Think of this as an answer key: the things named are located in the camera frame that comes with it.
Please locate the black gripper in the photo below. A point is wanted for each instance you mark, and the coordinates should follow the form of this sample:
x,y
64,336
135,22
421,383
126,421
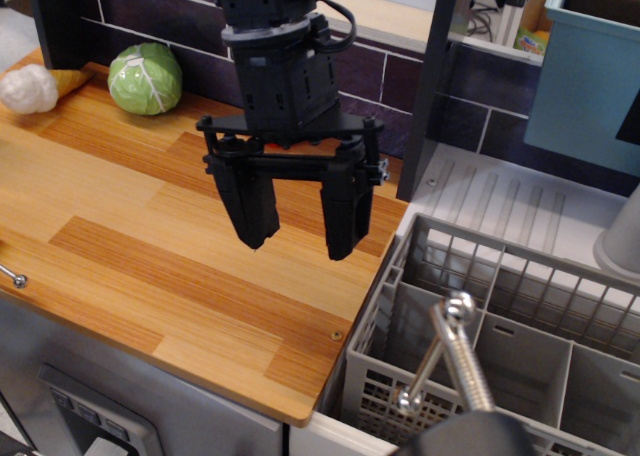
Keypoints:
x,y
290,94

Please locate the grey plastic drying rack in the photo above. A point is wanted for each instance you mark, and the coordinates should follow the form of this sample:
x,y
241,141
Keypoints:
x,y
558,342

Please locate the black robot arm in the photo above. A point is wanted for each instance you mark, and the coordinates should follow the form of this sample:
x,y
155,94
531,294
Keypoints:
x,y
250,14

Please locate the red toy tomato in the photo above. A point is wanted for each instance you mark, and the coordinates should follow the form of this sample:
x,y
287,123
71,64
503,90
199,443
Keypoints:
x,y
271,147

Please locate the green toy cabbage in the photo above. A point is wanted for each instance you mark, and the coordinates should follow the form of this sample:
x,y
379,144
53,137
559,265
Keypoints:
x,y
146,79

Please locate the small silver knob rod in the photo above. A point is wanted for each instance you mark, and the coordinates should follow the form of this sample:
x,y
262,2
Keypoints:
x,y
20,281

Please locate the white toy ice cream cone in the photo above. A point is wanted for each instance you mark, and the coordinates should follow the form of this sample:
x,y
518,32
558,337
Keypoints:
x,y
36,89

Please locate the colourful cardboard box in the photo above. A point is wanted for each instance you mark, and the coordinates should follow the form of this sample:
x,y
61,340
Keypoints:
x,y
534,29

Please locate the grey oven control panel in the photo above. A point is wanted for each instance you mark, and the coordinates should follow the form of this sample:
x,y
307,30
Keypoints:
x,y
87,414

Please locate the light blue storage box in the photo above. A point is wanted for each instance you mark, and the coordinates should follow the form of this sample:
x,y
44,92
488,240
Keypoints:
x,y
589,80

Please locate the grey plastic cup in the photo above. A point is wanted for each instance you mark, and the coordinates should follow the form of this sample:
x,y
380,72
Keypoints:
x,y
616,250

